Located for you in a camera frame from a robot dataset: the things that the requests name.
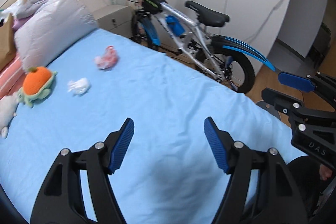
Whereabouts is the pink trash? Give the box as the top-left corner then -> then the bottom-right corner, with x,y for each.
94,46 -> 118,70

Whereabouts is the person's right hand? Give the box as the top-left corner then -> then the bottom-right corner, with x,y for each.
319,164 -> 333,181

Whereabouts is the grey bedside drawer cabinet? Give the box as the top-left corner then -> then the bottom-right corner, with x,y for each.
92,5 -> 134,38

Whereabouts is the lavender blanket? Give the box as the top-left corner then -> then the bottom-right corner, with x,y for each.
1,0 -> 49,22

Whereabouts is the white wall cable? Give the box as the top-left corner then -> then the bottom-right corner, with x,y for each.
243,0 -> 297,44

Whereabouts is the light blue bed sheet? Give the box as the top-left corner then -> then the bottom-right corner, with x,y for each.
1,29 -> 302,223

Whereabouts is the blue and white bicycle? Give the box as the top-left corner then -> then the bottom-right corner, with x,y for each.
128,0 -> 275,94

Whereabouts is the white pillow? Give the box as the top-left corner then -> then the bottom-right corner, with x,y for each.
14,0 -> 98,72

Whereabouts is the pink striped pillow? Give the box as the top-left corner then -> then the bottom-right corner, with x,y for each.
0,53 -> 26,98

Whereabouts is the white tissue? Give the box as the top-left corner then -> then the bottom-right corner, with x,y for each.
68,77 -> 91,96

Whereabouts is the brown paper bag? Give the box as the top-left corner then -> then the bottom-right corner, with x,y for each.
0,14 -> 17,70

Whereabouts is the silver metal trash can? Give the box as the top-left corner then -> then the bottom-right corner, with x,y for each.
256,101 -> 281,120

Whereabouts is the orange green turtle plush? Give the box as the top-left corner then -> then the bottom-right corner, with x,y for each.
18,67 -> 57,108

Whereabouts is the white plush toy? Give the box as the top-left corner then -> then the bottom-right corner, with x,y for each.
0,92 -> 19,139

